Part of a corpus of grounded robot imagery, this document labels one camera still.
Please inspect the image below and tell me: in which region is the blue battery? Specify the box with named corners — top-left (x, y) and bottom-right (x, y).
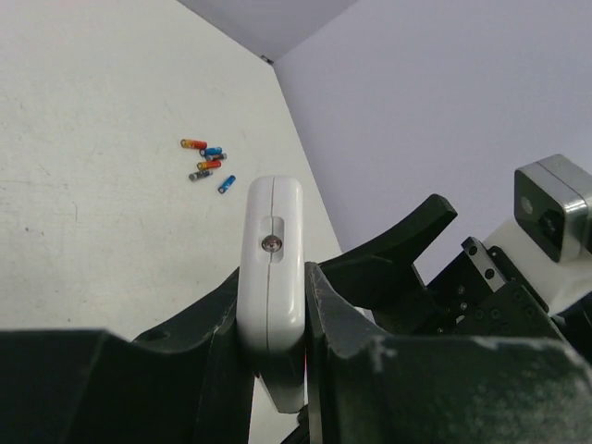
top-left (217, 175), bottom-right (236, 194)
top-left (200, 147), bottom-right (228, 161)

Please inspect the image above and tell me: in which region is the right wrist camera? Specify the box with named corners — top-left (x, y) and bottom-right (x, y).
top-left (485, 154), bottom-right (591, 315)

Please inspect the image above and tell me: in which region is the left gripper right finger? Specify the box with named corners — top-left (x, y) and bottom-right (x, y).
top-left (305, 263), bottom-right (591, 443)

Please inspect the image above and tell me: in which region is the white grey-faced remote control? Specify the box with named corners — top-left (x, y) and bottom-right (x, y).
top-left (236, 176), bottom-right (305, 413)

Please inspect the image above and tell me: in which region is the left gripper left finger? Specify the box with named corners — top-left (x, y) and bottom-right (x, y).
top-left (1, 275), bottom-right (254, 443)

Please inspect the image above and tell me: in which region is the orange red battery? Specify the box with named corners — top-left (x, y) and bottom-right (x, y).
top-left (179, 139), bottom-right (207, 150)

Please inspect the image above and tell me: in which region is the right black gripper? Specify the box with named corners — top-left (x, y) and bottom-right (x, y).
top-left (320, 194), bottom-right (591, 361)

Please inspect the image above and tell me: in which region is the dark grey battery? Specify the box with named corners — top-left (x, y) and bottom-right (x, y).
top-left (188, 169), bottom-right (213, 182)

